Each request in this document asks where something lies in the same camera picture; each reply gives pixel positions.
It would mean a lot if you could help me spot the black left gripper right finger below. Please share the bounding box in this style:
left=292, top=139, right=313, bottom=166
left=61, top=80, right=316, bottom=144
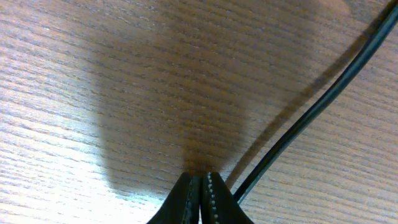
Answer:
left=200, top=172, right=254, bottom=224

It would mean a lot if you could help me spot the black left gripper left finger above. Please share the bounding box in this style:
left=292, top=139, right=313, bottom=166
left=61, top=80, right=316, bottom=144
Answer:
left=147, top=172, right=201, bottom=224

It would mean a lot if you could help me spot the thick black cable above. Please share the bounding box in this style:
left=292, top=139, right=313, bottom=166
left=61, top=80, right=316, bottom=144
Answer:
left=232, top=0, right=398, bottom=205

